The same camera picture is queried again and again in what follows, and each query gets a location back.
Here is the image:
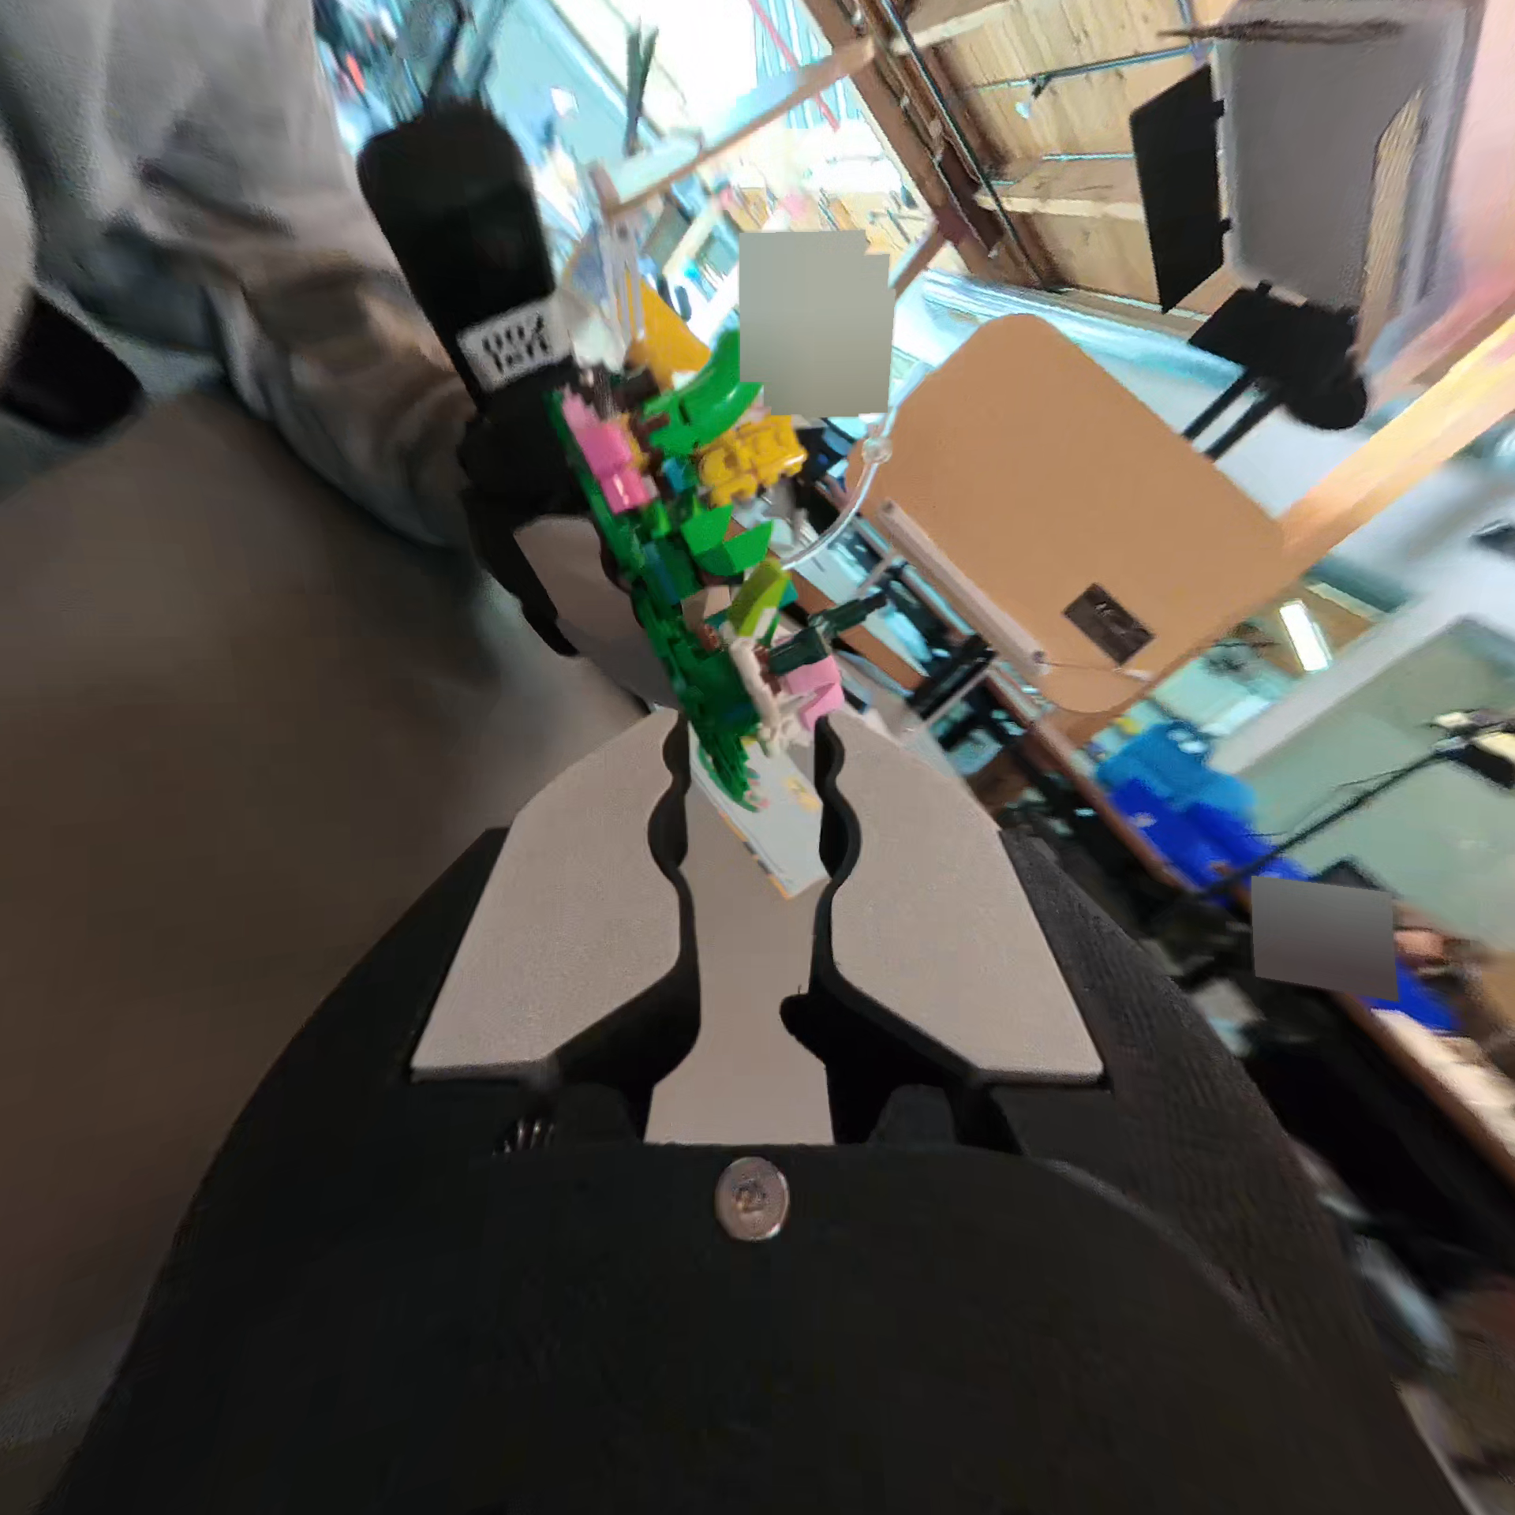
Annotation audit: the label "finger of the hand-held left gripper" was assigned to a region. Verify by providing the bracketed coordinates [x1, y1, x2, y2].
[511, 507, 677, 712]

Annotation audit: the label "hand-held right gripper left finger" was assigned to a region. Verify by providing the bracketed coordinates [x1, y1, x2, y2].
[406, 712, 702, 1084]

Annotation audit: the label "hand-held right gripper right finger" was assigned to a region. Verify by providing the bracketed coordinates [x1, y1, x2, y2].
[812, 716, 1110, 1090]

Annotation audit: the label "green lego flower model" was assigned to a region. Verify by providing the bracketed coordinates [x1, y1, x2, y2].
[545, 338, 903, 813]

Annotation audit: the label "lego instruction booklet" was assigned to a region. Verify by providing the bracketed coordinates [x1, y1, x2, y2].
[690, 741, 833, 901]

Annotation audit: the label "person in grey hoodie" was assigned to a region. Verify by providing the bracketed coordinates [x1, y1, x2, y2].
[0, 0, 504, 551]

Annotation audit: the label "blue storage bins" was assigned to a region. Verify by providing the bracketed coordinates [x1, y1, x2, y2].
[1092, 718, 1460, 1034]

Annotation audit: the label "light wooden panel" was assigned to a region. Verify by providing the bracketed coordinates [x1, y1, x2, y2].
[842, 311, 1293, 718]

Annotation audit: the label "black flat panel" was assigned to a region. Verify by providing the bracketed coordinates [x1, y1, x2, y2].
[1129, 61, 1229, 315]

